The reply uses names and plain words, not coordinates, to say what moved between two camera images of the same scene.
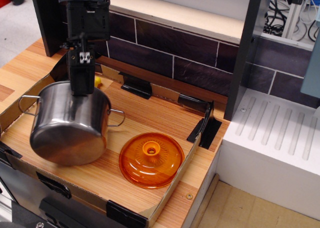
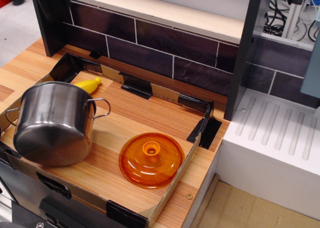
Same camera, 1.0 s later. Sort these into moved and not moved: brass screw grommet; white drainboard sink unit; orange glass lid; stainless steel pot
Moved: stainless steel pot
Not moved: white drainboard sink unit; orange glass lid; brass screw grommet
